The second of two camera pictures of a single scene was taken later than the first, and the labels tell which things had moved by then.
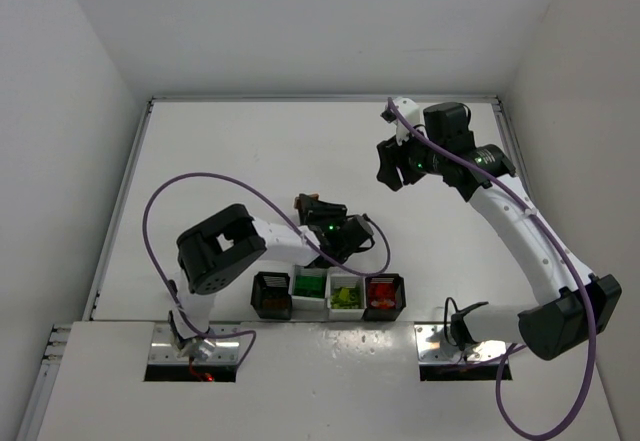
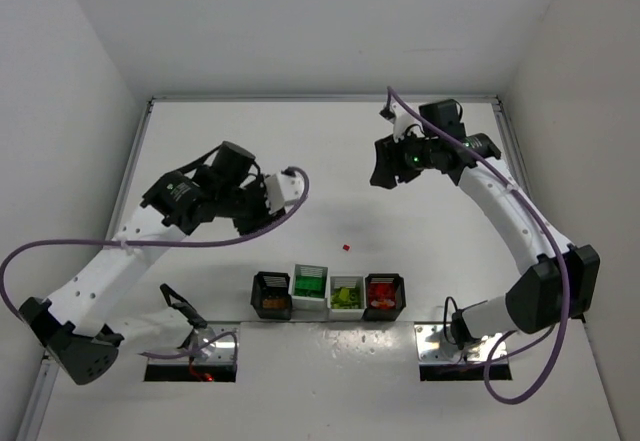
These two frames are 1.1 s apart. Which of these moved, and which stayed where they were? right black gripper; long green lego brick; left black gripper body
Moved: left black gripper body
Stayed: long green lego brick; right black gripper
